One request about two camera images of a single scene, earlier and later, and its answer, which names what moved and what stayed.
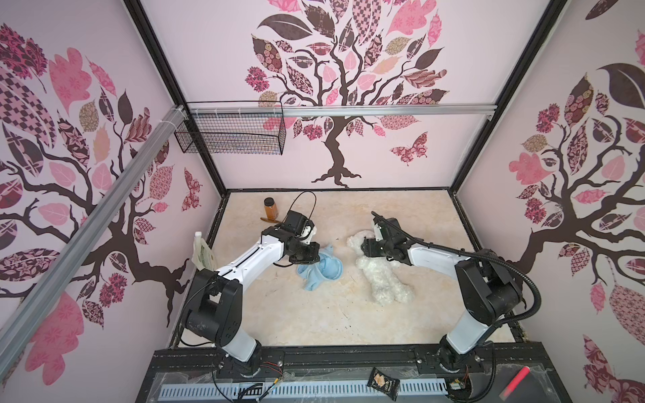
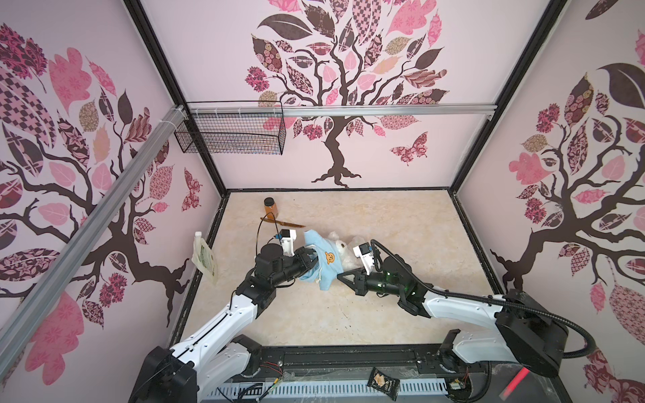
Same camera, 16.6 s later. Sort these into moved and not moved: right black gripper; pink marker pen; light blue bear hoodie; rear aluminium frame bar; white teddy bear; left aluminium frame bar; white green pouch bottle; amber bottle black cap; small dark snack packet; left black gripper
Moved: light blue bear hoodie; right black gripper; white teddy bear; left black gripper
Not moved: left aluminium frame bar; amber bottle black cap; small dark snack packet; rear aluminium frame bar; white green pouch bottle; pink marker pen
